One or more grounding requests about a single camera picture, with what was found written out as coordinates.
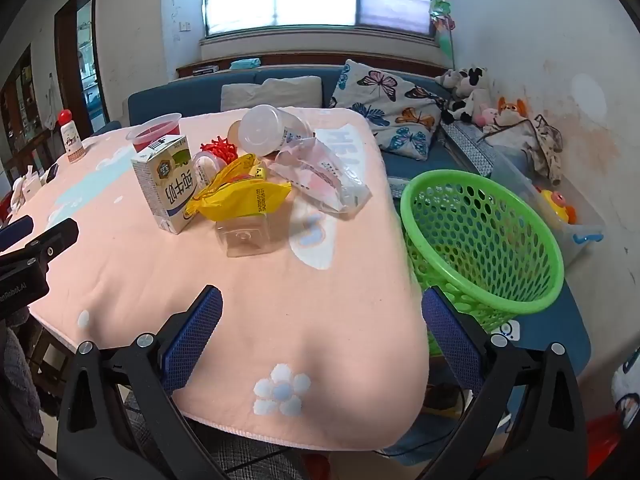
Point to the wooden window ledge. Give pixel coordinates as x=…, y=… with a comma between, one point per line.
x=300, y=58

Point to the white bottle with red cap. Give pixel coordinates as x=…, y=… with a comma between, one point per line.
x=70, y=135

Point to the small white object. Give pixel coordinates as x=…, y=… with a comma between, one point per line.
x=25, y=187

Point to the milk carton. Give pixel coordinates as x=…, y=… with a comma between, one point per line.
x=165, y=185

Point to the pink plush toy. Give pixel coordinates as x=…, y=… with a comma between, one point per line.
x=482, y=115

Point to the grey checked cloth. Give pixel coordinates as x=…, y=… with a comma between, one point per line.
x=240, y=460

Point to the person's left forearm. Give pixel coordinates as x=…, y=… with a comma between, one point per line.
x=22, y=385

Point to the clear plastic storage box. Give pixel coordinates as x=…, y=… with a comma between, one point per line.
x=525, y=185

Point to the clear square plastic jar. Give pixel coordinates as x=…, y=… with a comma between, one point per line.
x=245, y=240

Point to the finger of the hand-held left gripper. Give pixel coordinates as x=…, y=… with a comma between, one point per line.
x=55, y=240
x=15, y=230

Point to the blue sofa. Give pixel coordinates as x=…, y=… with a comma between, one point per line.
x=415, y=167

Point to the clear plastic bag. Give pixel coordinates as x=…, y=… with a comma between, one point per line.
x=320, y=175

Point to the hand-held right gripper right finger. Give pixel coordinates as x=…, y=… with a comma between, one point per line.
x=450, y=335

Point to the beige pillow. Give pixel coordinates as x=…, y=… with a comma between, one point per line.
x=270, y=92

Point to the yellow duck toy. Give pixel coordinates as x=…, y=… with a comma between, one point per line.
x=555, y=205

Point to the red noodle cup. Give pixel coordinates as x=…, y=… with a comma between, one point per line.
x=152, y=132

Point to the black and white cow plush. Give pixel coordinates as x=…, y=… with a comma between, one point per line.
x=462, y=107
x=470, y=80

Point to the yellow snack packet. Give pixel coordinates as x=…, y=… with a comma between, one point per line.
x=240, y=200

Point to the wooden cabinet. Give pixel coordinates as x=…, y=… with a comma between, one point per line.
x=20, y=110

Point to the orange fox plush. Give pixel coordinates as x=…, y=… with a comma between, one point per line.
x=510, y=110

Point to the black phone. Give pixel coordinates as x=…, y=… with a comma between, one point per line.
x=50, y=174

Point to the wooden door frame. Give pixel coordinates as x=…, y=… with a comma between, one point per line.
x=62, y=60

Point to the grey patterned mat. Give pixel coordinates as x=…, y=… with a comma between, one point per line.
x=465, y=145

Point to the butterfly print pillow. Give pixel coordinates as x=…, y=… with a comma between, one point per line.
x=390, y=105

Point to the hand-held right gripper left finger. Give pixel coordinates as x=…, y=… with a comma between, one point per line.
x=195, y=340

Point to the blue denim cloth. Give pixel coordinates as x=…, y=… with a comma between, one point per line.
x=430, y=435

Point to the green plastic basket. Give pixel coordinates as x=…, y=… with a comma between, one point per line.
x=500, y=310

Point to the beige printed cloth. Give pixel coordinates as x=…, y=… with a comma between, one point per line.
x=545, y=145

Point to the red plastic object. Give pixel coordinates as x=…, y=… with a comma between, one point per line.
x=600, y=440

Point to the red plastic netting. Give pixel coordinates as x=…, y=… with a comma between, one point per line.
x=220, y=149

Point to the white and blue plush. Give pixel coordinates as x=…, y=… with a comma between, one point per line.
x=627, y=390

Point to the small white device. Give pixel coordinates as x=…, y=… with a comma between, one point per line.
x=510, y=330

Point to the dark book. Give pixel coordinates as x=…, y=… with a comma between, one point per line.
x=202, y=68

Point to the teal tissue pack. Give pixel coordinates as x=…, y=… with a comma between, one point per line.
x=244, y=63

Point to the grey plush toy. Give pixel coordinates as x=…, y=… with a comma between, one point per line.
x=445, y=79

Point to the clear plastic cup with lid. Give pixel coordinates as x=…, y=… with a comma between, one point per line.
x=260, y=130

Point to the colourful pinwheel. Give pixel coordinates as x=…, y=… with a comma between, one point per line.
x=442, y=20

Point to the pink printed blanket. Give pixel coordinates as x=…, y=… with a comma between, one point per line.
x=300, y=320

